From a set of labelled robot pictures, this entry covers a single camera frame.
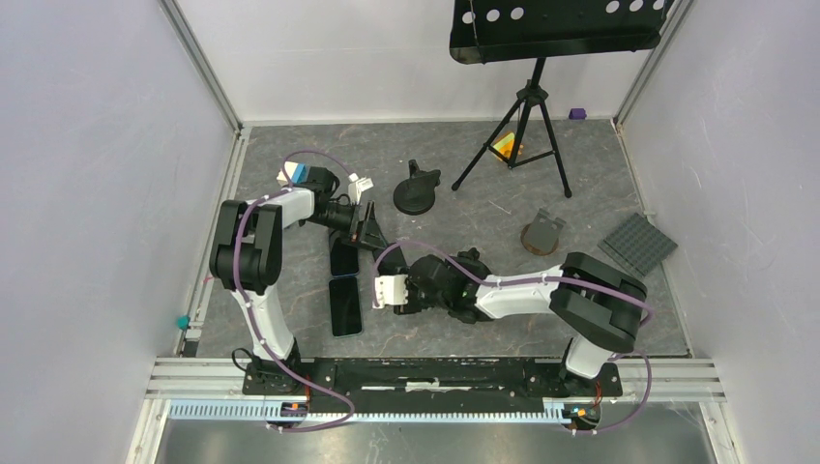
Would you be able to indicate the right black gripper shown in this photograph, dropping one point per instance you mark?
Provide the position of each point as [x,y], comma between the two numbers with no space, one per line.
[412,306]

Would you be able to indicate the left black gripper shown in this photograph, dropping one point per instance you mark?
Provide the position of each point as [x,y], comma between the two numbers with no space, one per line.
[368,232]

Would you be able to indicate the black round-base phone stand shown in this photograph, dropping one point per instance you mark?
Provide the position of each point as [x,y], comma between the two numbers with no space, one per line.
[415,195]

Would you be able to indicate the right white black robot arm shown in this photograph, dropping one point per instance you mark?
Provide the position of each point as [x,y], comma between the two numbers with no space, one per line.
[606,308]

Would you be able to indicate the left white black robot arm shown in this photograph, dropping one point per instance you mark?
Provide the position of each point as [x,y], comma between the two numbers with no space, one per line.
[246,254]

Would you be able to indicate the black music stand tripod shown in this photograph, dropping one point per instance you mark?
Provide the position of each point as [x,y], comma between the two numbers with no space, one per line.
[486,32]

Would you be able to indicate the blue-edged black smartphone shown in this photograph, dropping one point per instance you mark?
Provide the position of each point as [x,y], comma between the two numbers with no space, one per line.
[343,257]

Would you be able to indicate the white and blue blocks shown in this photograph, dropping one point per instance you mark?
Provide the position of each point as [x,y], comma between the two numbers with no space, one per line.
[292,173]

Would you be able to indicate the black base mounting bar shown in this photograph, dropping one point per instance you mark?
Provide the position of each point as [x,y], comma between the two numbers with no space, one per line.
[430,385]

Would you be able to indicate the orange yellow block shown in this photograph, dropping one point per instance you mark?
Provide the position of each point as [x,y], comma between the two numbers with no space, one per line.
[502,147]

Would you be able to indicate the teal clip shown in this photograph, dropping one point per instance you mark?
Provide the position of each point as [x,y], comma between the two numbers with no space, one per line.
[183,322]

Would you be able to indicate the grey studded baseplate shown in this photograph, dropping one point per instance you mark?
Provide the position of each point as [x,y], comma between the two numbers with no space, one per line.
[637,245]

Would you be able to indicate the purple block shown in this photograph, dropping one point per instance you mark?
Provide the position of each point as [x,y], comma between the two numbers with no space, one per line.
[577,113]

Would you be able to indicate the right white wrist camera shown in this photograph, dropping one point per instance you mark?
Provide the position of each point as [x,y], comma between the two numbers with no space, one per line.
[390,290]

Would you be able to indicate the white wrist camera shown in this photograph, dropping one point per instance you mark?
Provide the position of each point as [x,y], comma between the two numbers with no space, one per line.
[357,186]
[390,290]

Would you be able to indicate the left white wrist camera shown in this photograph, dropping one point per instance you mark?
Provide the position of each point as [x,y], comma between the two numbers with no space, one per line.
[357,186]

